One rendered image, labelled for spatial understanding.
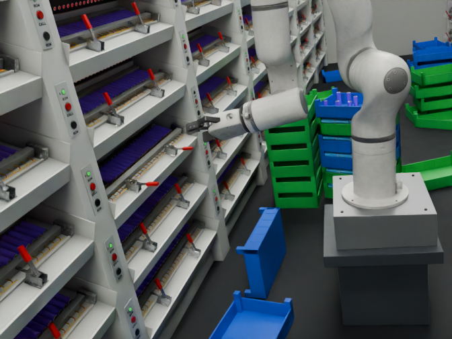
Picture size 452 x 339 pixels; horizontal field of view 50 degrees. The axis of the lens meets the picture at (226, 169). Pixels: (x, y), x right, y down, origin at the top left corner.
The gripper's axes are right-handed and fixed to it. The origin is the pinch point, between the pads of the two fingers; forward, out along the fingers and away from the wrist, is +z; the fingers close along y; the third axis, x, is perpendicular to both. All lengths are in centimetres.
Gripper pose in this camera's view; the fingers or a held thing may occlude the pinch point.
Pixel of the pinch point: (198, 132)
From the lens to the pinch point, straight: 138.5
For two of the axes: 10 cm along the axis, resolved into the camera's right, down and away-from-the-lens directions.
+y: 4.5, 1.8, 8.7
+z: -8.9, 2.2, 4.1
